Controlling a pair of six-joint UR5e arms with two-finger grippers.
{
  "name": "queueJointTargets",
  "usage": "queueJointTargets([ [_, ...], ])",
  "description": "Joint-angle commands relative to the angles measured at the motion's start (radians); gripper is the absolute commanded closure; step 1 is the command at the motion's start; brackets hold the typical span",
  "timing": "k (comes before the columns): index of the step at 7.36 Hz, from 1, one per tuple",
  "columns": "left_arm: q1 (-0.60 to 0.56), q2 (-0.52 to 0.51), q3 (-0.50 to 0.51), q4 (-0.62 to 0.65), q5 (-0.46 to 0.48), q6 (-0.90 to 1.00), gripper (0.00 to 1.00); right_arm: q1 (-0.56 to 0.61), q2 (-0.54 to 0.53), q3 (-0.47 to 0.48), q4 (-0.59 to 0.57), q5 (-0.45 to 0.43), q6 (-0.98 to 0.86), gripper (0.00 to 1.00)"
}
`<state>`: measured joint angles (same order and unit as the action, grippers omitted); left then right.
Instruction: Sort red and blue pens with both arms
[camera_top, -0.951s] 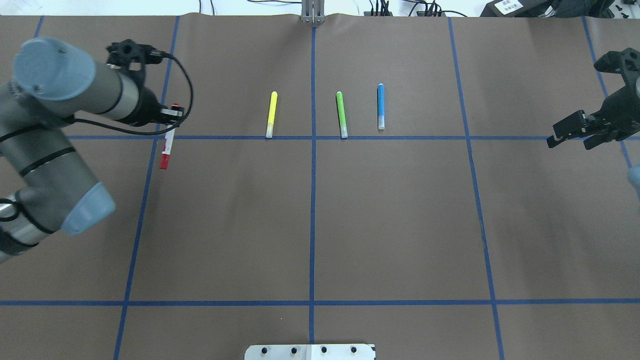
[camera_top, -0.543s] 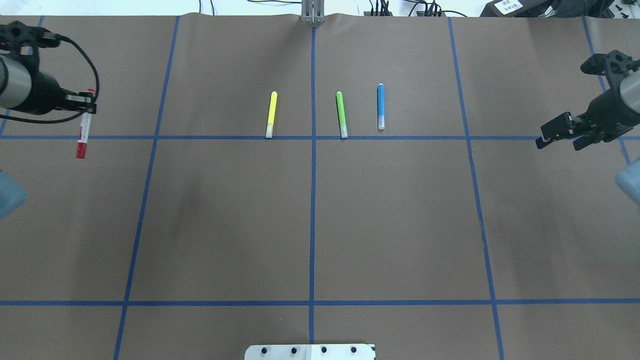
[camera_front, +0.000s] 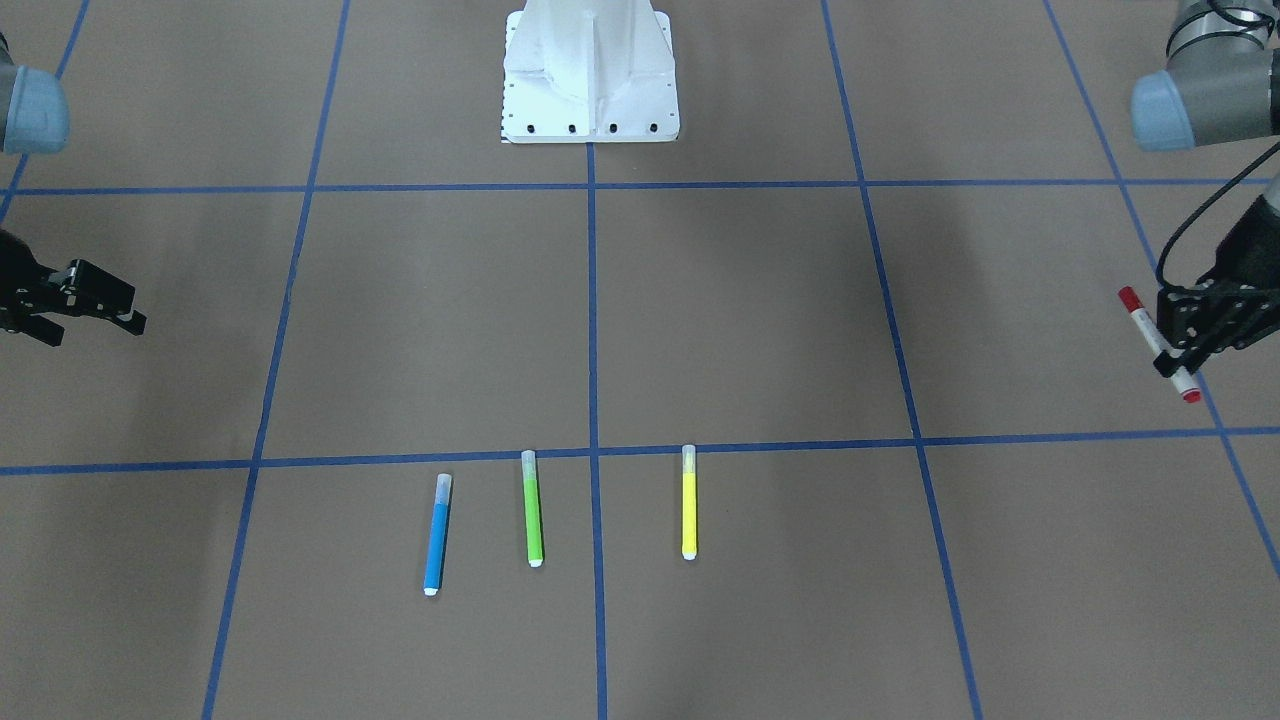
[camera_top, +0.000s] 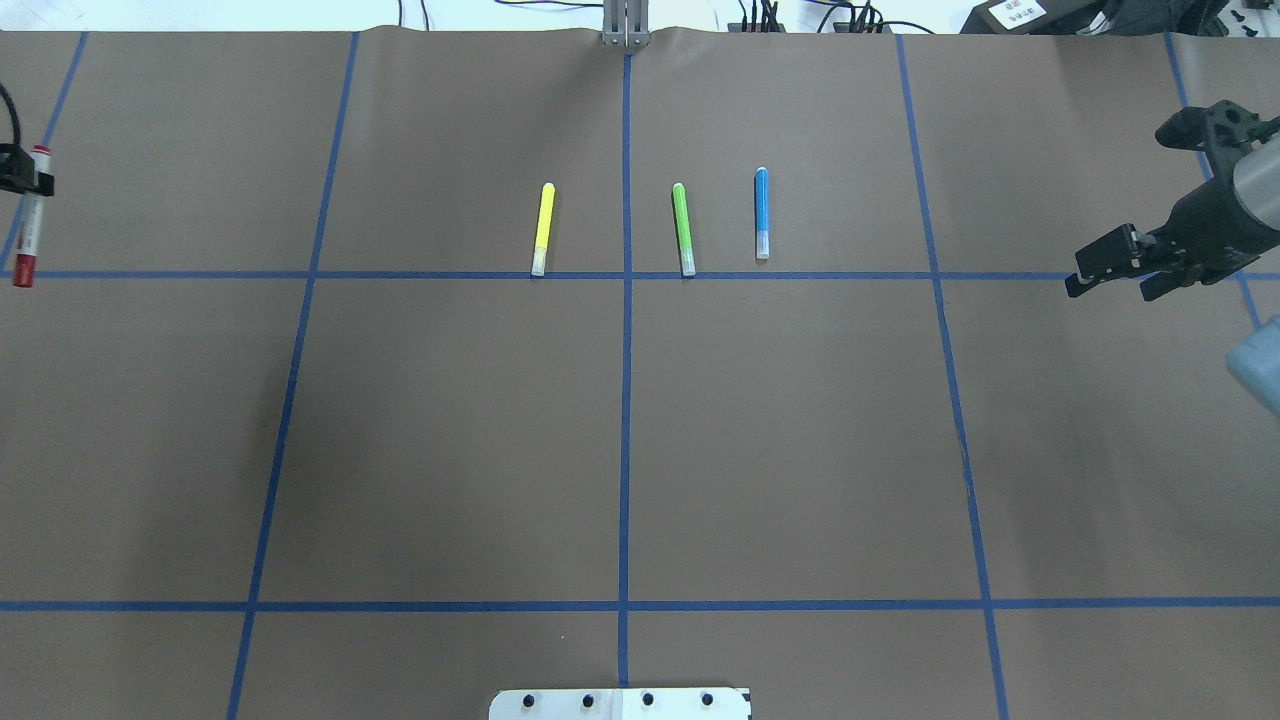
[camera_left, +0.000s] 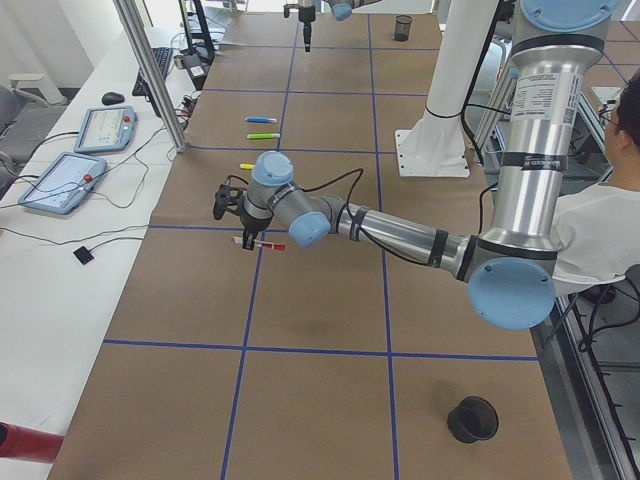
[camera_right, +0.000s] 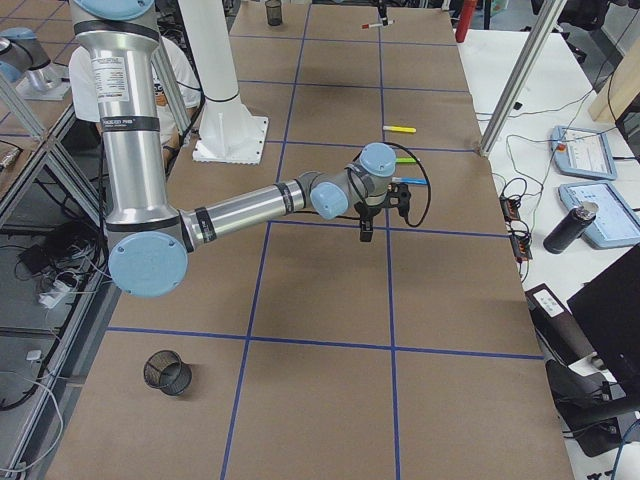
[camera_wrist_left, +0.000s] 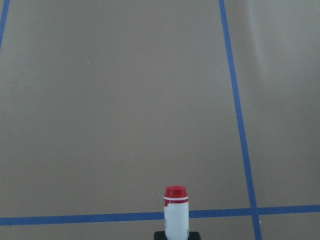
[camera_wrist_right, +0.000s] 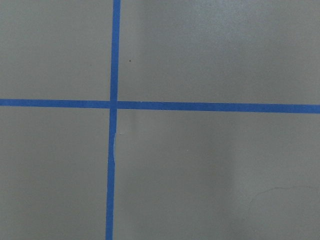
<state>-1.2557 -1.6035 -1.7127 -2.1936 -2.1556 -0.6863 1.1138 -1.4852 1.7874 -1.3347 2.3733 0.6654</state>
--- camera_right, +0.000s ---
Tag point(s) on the teach pendant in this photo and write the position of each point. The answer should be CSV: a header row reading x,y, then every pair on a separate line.
x,y
616,224
582,153

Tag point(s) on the black mesh pencil cup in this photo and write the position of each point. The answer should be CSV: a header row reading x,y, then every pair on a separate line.
x,y
166,371
274,12

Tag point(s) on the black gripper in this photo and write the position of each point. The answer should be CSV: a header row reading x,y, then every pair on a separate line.
x,y
367,211

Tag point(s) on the yellow marker pen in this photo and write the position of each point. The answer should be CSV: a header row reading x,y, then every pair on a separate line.
x,y
399,129

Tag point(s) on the blue marker pen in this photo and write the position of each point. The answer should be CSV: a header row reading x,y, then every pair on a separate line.
x,y
411,181

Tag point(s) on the red fire extinguisher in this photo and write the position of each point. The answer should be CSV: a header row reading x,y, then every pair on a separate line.
x,y
465,19

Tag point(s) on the near teach pendant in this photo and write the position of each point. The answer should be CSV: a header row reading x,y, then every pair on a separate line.
x,y
616,224

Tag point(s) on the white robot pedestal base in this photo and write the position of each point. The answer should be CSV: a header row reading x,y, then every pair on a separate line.
x,y
228,132

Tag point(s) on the near black mesh pencil cup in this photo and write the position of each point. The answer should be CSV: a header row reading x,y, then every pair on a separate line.
x,y
166,371

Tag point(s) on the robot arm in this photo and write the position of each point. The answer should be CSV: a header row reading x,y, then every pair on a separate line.
x,y
149,239

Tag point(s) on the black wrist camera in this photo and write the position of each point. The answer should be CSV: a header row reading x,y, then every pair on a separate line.
x,y
400,199

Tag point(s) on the black water bottle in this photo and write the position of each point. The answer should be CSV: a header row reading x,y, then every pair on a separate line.
x,y
571,227

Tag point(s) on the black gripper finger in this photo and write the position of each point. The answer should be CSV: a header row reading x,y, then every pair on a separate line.
x,y
382,11

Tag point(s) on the black monitor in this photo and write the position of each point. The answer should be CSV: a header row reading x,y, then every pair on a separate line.
x,y
607,311

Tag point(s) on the aluminium frame post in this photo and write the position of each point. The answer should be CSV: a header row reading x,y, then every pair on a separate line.
x,y
537,37

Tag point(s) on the black box with label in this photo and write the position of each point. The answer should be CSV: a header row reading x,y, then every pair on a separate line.
x,y
558,326

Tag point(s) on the far teach pendant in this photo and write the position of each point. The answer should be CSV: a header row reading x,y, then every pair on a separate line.
x,y
582,153

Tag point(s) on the red and white marker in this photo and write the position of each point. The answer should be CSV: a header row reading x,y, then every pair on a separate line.
x,y
380,24

